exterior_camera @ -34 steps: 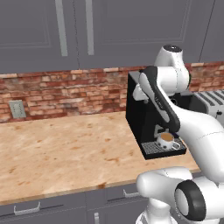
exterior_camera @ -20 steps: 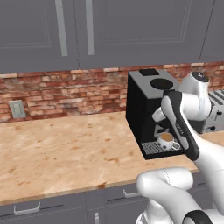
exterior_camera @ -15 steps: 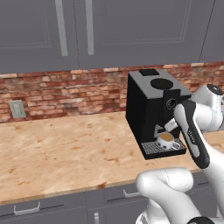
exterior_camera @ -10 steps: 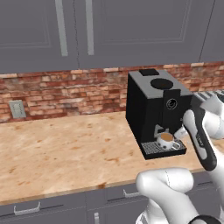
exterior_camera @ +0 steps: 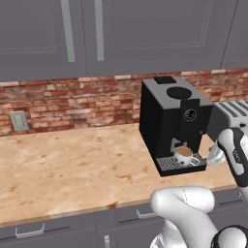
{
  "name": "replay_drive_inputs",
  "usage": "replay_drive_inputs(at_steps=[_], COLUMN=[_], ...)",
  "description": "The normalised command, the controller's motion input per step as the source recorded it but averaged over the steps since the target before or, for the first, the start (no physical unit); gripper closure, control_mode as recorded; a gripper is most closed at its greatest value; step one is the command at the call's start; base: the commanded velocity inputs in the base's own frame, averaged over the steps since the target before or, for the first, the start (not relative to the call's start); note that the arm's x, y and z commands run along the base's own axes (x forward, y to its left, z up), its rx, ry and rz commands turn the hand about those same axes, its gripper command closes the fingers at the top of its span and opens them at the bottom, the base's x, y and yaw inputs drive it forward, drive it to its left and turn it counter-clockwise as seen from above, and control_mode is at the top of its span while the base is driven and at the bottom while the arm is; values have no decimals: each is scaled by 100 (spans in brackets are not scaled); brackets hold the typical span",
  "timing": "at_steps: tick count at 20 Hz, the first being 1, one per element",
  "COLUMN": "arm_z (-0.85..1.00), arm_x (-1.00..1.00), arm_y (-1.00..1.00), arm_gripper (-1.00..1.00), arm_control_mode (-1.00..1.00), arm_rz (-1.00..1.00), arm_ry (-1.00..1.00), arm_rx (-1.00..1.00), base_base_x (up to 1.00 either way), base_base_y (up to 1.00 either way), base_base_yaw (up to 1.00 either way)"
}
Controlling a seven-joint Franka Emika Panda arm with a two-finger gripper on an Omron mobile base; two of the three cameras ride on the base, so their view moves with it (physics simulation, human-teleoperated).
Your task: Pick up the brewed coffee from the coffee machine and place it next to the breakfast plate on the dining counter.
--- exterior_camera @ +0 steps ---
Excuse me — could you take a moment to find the grey wall outlet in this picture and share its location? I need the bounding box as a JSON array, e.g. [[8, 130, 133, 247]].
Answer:
[[9, 109, 30, 132]]

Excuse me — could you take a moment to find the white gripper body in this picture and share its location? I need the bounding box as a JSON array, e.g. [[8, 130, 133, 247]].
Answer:
[[205, 141, 228, 168]]

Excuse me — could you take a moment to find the grey lower cupboard door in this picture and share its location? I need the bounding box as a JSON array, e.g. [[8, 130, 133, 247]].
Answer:
[[96, 220, 167, 248]]

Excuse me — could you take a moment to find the grey drawer front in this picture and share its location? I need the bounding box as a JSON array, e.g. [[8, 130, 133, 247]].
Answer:
[[0, 211, 97, 243], [93, 202, 163, 231], [211, 186, 248, 211]]

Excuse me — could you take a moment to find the grey upper cupboard door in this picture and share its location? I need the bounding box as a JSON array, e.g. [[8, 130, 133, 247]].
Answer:
[[220, 0, 248, 71], [80, 0, 239, 78], [0, 0, 89, 83]]

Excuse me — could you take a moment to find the silver cupboard door handle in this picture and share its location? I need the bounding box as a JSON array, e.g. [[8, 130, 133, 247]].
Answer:
[[60, 0, 77, 63], [94, 0, 106, 63]]

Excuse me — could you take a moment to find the white cup of coffee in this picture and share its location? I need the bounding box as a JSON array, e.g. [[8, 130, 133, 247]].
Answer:
[[172, 146, 202, 168]]

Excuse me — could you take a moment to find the grey cupboard door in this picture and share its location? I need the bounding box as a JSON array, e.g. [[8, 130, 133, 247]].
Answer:
[[80, 0, 239, 78], [0, 0, 89, 83], [96, 220, 167, 248], [220, 0, 248, 71]]

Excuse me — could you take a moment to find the black coffee machine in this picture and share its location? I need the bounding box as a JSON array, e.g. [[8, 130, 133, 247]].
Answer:
[[139, 76, 214, 178]]

